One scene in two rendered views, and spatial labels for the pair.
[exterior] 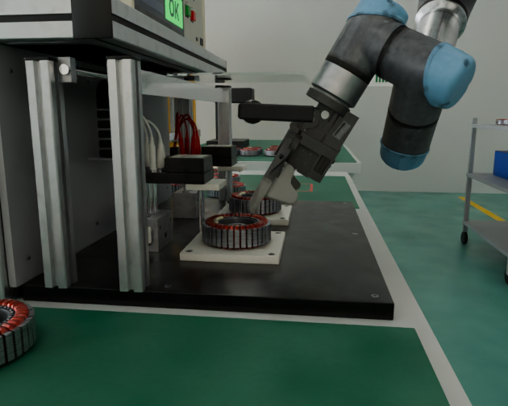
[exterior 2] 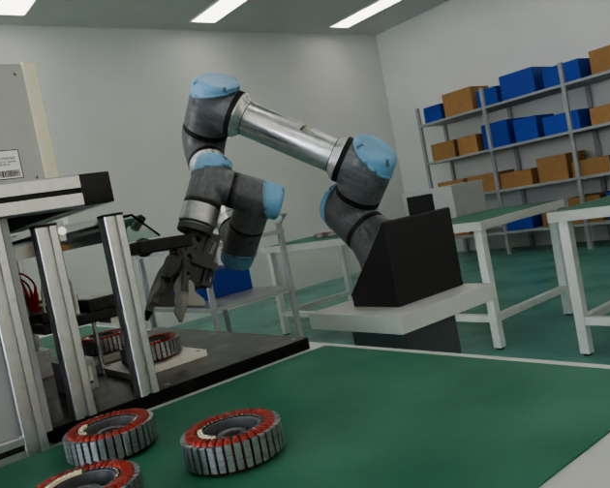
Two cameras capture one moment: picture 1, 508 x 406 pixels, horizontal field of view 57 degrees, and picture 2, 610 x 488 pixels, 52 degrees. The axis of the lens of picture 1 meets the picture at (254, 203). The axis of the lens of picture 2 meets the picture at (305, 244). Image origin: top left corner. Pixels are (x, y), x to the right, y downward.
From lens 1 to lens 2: 72 cm
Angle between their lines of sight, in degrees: 46
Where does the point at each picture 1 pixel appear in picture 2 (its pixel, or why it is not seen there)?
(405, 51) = (247, 187)
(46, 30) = (62, 201)
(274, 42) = not seen: outside the picture
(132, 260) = (148, 367)
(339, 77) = (206, 210)
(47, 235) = (74, 371)
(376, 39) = (225, 182)
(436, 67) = (269, 194)
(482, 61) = not seen: hidden behind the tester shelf
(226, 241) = (161, 352)
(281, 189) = (193, 298)
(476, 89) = not seen: hidden behind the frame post
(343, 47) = (202, 189)
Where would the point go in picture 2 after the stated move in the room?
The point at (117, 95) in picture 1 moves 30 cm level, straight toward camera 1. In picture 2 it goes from (116, 242) to (285, 209)
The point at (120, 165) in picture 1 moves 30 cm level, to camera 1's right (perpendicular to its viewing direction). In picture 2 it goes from (127, 294) to (269, 258)
